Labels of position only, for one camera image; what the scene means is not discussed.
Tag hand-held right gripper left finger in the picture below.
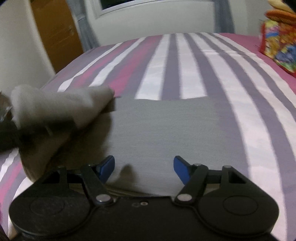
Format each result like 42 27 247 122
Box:
41 155 115 206

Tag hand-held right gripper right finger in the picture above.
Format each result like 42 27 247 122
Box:
173 155 246 206

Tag grey pants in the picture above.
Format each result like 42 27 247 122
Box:
10 84 229 198

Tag bed with striped sheet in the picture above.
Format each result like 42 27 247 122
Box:
0 32 296 241

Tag wooden door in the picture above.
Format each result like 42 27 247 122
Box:
30 0 84 73

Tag grey curtain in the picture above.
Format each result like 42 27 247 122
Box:
212 0 237 33
67 0 102 53

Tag red printed cushion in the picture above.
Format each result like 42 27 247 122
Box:
258 19 296 78

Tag orange plush toy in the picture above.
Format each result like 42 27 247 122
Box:
264 0 296 24

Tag window with white frame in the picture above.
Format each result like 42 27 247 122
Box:
99 0 221 17

